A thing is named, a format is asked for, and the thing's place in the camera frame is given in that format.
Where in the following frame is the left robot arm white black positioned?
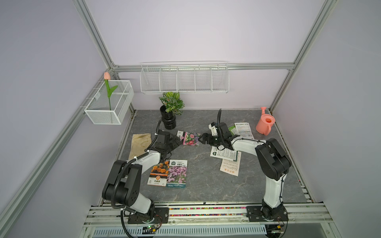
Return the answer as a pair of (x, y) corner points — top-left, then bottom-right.
(102, 121), (181, 215)

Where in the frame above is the green seed packet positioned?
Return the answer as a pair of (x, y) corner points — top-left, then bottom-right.
(228, 125), (237, 135)

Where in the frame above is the sunflower seed packet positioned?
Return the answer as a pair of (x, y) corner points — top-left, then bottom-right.
(210, 146), (238, 161)

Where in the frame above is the beige work glove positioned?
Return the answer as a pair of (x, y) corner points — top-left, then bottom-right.
(128, 133), (152, 160)

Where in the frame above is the white text seed packet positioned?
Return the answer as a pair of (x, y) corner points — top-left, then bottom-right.
(234, 123), (255, 140)

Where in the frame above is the pink artificial tulip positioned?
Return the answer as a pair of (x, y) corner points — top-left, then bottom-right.
(104, 72), (118, 110)

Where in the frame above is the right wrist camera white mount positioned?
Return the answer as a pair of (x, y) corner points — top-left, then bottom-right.
(208, 122), (218, 136)

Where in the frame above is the white mesh wall basket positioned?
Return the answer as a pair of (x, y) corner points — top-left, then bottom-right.
(84, 80), (134, 125)

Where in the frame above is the white wire wall shelf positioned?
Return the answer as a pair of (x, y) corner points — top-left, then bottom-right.
(140, 61), (230, 93)

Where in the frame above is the pink chrysanthemum seed packet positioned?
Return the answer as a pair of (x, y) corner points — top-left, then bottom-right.
(177, 131), (201, 146)

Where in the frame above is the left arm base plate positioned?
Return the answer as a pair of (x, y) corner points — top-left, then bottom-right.
(128, 207), (169, 224)

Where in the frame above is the aluminium front rail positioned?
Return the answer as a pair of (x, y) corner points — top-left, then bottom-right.
(83, 203), (334, 230)

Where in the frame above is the pink watering can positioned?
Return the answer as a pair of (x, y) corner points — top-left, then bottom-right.
(256, 107), (276, 135)

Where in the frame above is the purple flower seed packet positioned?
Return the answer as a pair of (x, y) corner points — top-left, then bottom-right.
(166, 160), (188, 188)

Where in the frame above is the green potted plant black pot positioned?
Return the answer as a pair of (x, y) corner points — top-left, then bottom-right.
(159, 92), (185, 130)

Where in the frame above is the white orange-print seed packet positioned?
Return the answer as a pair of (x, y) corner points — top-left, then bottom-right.
(220, 152), (241, 176)

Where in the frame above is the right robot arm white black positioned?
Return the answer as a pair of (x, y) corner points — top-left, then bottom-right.
(199, 133), (292, 221)

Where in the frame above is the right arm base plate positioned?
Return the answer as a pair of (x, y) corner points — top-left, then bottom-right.
(246, 204), (289, 222)

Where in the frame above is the orange marigold seed packet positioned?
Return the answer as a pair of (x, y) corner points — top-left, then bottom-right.
(147, 161), (170, 187)

